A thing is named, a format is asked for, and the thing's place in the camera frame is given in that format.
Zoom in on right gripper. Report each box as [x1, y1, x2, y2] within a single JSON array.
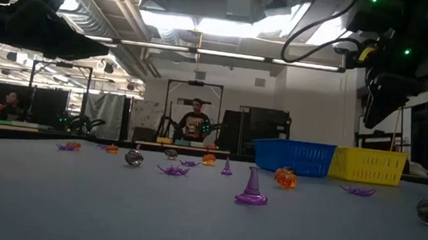
[[361, 68, 424, 135]]

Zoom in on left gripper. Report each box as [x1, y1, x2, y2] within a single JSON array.
[[0, 0, 114, 66]]

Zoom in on large purple witch hat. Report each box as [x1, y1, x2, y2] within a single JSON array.
[[234, 165, 272, 207]]

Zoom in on black stand pole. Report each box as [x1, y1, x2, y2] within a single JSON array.
[[388, 100, 410, 154]]

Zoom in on yellow plastic basket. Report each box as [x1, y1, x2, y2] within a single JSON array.
[[326, 145, 410, 188]]

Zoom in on black partition panels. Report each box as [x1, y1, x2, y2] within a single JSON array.
[[0, 81, 73, 129]]

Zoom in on grey hanging curtain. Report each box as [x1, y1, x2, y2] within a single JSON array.
[[82, 91, 128, 142]]

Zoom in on white bag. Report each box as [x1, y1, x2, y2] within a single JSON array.
[[406, 160, 428, 179]]

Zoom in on person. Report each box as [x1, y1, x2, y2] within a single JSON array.
[[175, 95, 215, 144], [0, 90, 29, 123]]

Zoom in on blue plastic basket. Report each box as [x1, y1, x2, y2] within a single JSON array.
[[249, 136, 338, 180]]

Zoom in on background work table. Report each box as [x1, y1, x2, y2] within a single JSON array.
[[133, 139, 231, 156], [0, 118, 96, 148]]

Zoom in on black equipment cabinet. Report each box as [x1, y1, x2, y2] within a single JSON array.
[[217, 103, 293, 161]]

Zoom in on long ceiling light strip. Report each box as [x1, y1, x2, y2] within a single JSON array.
[[83, 33, 348, 74]]

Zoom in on grey ceiling box unit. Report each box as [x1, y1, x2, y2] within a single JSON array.
[[224, 0, 254, 20]]

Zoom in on blue-grey table mat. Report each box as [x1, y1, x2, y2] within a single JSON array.
[[0, 132, 428, 240]]

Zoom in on white wall board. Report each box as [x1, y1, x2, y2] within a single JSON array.
[[356, 102, 415, 141]]

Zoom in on black metal gantry frame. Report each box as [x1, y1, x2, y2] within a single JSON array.
[[160, 77, 226, 149], [24, 59, 94, 135]]

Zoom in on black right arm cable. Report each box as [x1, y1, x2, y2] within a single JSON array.
[[279, 0, 365, 70]]

